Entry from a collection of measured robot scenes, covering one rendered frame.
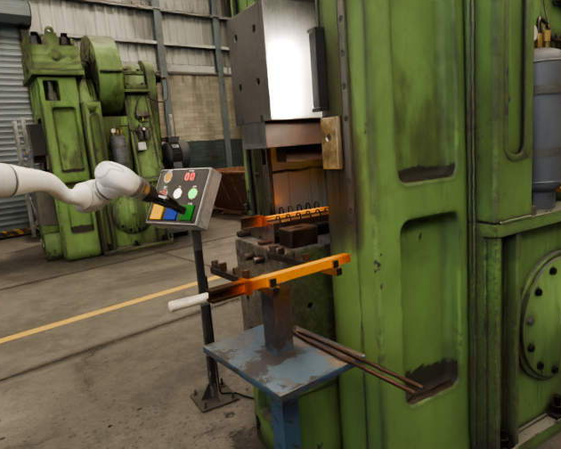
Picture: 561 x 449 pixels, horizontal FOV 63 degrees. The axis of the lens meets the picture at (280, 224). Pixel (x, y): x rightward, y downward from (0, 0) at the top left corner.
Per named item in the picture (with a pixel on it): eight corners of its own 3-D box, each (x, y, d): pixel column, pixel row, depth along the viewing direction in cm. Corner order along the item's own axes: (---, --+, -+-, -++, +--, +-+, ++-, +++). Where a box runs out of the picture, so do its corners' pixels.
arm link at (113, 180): (141, 168, 183) (118, 183, 189) (109, 151, 171) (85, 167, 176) (142, 191, 178) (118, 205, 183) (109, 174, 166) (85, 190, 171)
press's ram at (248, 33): (283, 118, 153) (273, -12, 146) (235, 126, 186) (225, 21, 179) (379, 112, 173) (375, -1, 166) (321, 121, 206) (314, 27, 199)
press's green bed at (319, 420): (299, 488, 173) (290, 373, 165) (255, 437, 205) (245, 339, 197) (407, 434, 200) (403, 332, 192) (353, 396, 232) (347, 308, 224)
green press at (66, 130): (60, 268, 556) (17, 14, 505) (34, 255, 648) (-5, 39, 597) (212, 234, 695) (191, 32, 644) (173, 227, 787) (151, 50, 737)
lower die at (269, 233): (274, 243, 172) (272, 221, 171) (251, 236, 189) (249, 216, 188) (361, 226, 192) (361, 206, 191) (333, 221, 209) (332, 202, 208)
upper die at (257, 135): (266, 148, 166) (264, 121, 164) (243, 149, 183) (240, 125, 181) (358, 140, 186) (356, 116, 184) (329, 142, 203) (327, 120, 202)
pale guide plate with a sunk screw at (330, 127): (338, 168, 151) (335, 116, 148) (322, 168, 159) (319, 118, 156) (344, 168, 152) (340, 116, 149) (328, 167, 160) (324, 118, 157)
